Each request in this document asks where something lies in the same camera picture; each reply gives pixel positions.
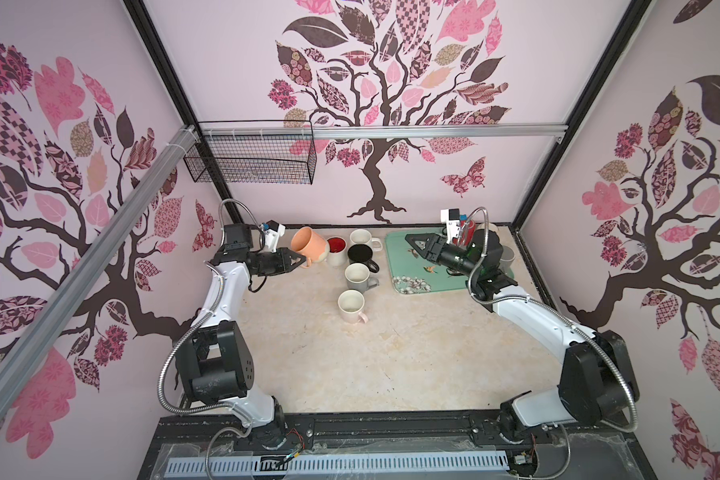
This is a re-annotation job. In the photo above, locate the white slotted cable duct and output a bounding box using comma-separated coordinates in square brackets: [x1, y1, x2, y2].
[164, 451, 510, 479]

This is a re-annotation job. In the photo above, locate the black right corner post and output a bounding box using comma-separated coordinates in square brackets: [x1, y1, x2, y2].
[511, 0, 655, 232]

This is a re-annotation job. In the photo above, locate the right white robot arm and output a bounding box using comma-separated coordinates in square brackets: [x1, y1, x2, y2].
[405, 230, 640, 443]

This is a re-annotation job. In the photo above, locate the mint green floral tray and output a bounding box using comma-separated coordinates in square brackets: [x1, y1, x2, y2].
[385, 229, 517, 297]

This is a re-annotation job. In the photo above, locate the black wire basket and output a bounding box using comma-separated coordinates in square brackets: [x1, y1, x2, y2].
[184, 120, 317, 185]

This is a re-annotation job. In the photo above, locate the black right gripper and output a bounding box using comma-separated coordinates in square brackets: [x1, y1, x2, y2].
[406, 236, 480, 282]

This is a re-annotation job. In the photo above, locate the black and white mug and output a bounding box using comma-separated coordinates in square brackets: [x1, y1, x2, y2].
[347, 244, 380, 273]

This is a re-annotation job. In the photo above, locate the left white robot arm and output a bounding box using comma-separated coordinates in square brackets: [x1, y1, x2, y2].
[171, 220, 306, 431]

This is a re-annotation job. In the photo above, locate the dark grey mug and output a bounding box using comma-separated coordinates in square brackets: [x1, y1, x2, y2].
[499, 246, 515, 273]

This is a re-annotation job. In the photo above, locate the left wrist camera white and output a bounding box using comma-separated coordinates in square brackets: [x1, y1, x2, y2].
[260, 220, 286, 253]

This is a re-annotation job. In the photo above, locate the aluminium rail back wall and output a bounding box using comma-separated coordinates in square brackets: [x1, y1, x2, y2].
[201, 122, 568, 140]

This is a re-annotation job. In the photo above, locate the white mug red inside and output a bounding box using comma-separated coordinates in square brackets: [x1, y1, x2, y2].
[326, 236, 348, 267]

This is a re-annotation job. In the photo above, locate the peach and cream mug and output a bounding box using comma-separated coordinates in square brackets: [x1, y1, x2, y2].
[290, 226, 330, 268]

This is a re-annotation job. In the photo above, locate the aluminium rail wall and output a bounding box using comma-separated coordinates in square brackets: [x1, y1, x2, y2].
[0, 125, 199, 448]
[201, 122, 568, 140]

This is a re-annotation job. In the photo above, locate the black corner frame post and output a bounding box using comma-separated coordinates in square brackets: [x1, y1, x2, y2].
[123, 0, 233, 200]

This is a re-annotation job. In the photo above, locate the pale pink mug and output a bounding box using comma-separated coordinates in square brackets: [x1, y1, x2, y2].
[337, 290, 368, 324]

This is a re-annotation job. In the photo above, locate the aluminium rail left wall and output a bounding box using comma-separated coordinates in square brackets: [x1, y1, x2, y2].
[0, 125, 199, 448]

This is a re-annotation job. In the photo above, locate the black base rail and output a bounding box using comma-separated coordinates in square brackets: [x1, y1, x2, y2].
[138, 410, 656, 479]

